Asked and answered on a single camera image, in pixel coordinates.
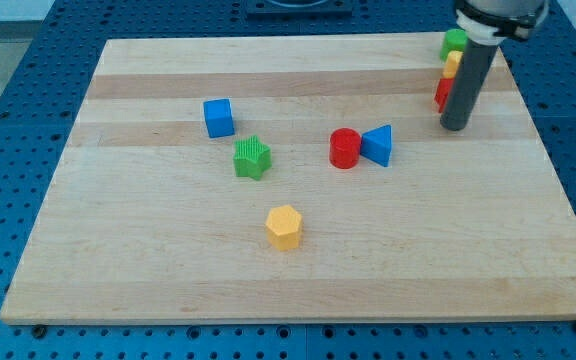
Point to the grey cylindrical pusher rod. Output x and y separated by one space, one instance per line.
473 69

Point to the yellow heart block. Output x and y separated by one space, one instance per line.
452 63

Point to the red star block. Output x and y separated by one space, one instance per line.
442 92

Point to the green star block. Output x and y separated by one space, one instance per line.
251 158

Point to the green cylinder block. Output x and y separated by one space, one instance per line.
454 39

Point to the blue triangle block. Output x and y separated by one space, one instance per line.
376 145

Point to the red cylinder block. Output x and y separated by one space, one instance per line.
344 148

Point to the wooden board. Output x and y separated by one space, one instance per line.
145 221

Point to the yellow hexagon block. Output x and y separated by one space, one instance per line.
284 228

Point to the blue cube block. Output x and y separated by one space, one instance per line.
218 118

